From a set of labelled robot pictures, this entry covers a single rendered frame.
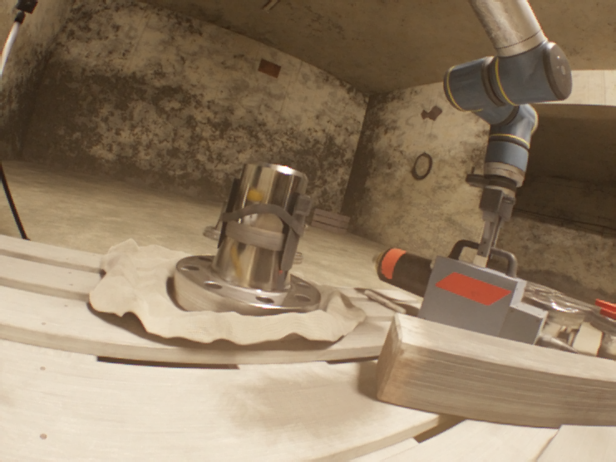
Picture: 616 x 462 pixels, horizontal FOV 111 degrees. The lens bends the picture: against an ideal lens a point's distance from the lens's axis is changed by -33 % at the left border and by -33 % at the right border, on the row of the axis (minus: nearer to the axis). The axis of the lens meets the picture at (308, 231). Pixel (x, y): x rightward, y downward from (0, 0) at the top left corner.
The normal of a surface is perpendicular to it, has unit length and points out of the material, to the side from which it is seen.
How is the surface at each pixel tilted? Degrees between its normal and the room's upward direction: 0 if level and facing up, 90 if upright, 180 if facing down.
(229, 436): 0
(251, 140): 90
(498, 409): 90
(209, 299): 90
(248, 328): 54
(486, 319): 90
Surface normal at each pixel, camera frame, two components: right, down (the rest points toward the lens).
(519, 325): -0.73, -0.14
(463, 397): -0.20, 0.04
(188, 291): -0.55, -0.07
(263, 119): 0.49, 0.20
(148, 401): 0.26, -0.96
